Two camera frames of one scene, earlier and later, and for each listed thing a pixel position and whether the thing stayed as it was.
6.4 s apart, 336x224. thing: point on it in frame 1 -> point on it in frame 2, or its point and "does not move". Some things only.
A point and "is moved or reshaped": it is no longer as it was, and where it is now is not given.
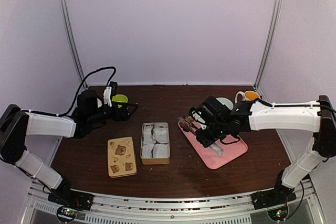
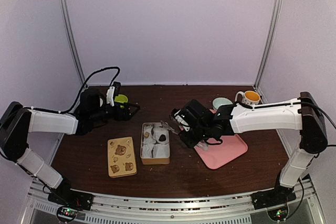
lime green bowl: (119, 98) does not move
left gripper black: (125, 115) does not move
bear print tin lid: (122, 161) does not move
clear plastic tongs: (188, 124) is moved or reshaped
